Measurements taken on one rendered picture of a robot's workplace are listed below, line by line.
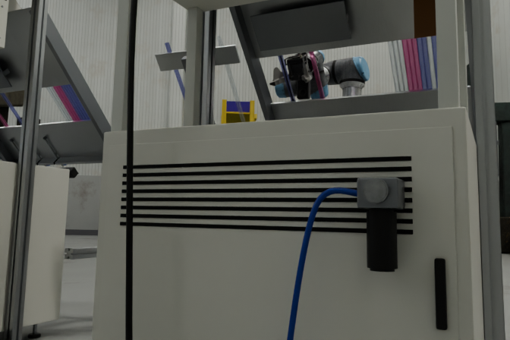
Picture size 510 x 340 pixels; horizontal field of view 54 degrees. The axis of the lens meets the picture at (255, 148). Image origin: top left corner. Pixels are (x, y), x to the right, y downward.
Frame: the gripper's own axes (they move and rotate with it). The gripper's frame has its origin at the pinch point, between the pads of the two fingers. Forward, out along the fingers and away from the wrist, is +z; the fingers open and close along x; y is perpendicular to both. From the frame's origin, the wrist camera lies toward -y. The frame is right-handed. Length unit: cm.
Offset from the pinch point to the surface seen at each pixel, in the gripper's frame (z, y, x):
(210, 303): 98, -16, 17
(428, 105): -1.2, -11.9, 45.1
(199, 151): 85, 8, 14
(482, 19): 32, 18, 62
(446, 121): 84, 10, 57
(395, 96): -0.2, -7.7, 35.6
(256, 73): 6.5, 6.3, -8.0
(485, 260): 59, -30, 61
